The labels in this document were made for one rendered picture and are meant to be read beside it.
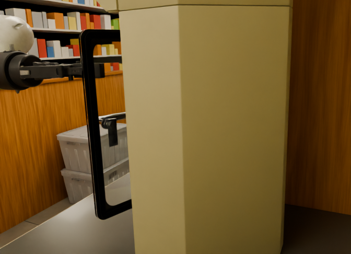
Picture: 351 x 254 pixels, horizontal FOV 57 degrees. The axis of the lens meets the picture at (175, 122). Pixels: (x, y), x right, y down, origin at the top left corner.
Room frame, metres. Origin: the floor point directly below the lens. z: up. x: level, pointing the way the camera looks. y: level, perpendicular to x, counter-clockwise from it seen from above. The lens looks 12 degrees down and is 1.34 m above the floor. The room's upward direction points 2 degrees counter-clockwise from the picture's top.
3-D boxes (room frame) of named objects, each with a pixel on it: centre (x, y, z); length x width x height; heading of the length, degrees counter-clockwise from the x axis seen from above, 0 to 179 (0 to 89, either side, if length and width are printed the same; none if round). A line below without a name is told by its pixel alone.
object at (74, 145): (2.95, 0.74, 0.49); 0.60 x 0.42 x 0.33; 153
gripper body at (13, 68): (0.76, 0.32, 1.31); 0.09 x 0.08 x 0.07; 63
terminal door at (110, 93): (0.74, 0.06, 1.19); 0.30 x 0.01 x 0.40; 133
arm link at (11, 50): (0.79, 0.38, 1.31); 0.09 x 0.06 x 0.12; 153
